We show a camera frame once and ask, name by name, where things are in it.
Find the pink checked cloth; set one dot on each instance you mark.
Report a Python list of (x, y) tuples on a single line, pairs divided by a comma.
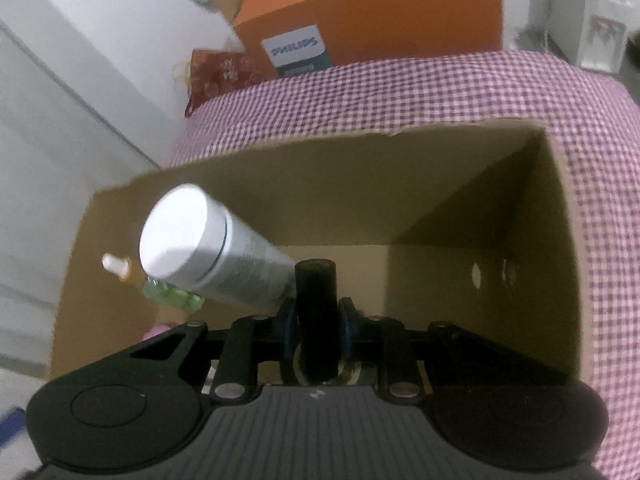
[(400, 95)]

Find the small dropper bottle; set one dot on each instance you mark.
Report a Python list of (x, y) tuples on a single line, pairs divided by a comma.
[(165, 292)]

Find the white water dispenser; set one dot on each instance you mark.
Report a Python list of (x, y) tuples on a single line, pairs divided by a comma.
[(580, 25)]

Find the orange carton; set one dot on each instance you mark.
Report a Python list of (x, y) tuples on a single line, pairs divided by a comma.
[(390, 15)]

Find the white lidded plastic bottle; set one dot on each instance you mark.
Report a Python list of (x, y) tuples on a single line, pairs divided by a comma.
[(200, 240)]

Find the red gift bag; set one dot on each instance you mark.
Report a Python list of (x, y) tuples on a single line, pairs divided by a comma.
[(220, 77)]

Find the small cardboard box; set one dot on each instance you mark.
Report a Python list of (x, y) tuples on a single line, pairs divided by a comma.
[(325, 195)]

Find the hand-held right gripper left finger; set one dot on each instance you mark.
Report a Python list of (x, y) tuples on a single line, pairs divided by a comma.
[(286, 327)]

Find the small pink object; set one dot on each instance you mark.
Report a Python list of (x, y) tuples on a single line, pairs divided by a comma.
[(156, 331)]

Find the black cylindrical bottle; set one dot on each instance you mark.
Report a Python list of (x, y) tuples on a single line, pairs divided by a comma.
[(316, 310)]

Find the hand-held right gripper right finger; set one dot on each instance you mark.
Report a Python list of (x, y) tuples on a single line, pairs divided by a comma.
[(349, 327)]

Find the white door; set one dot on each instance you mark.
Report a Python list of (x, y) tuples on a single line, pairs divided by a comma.
[(60, 135)]

